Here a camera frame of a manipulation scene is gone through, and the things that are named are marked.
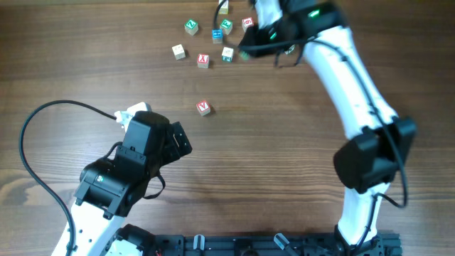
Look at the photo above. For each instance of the blue letter H block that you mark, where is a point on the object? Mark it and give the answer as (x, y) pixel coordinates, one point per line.
(217, 36)

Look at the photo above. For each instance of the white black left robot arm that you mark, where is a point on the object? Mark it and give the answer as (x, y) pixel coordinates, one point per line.
(111, 185)

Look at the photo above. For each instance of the yellow wooden block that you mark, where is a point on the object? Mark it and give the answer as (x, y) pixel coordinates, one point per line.
(224, 7)

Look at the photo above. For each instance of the green letter Z block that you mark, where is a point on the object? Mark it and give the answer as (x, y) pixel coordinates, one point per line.
(191, 27)

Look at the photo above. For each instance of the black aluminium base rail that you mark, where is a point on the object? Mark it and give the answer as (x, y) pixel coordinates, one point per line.
(140, 243)

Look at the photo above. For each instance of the red number 9 block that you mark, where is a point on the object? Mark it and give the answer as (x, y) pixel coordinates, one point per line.
(247, 22)

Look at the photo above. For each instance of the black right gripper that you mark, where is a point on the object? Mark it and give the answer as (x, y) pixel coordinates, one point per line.
(251, 43)

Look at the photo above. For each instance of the green J side block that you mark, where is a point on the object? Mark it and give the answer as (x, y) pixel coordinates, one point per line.
(227, 54)

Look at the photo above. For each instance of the plain pale wooden block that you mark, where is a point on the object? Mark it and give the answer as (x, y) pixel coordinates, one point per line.
(179, 52)

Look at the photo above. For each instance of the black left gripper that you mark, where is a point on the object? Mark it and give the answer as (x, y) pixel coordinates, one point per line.
(181, 140)

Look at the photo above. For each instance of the red letter Y block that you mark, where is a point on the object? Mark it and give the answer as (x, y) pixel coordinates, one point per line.
(203, 60)

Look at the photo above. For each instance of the green letter R block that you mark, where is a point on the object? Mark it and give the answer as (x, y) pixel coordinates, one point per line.
(226, 25)

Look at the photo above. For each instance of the red letter A block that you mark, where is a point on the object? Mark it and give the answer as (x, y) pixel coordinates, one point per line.
(203, 108)

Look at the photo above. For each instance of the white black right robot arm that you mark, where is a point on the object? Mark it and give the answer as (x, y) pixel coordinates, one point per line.
(378, 140)

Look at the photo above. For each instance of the bird picture wooden block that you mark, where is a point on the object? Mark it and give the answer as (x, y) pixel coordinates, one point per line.
(289, 50)

